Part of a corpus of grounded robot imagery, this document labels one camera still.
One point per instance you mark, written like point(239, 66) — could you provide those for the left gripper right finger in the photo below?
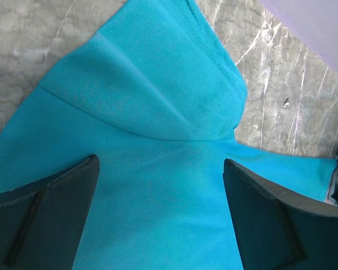
point(277, 228)

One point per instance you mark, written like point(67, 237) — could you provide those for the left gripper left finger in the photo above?
point(41, 223)

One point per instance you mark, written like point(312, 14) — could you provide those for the teal t shirt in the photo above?
point(157, 98)

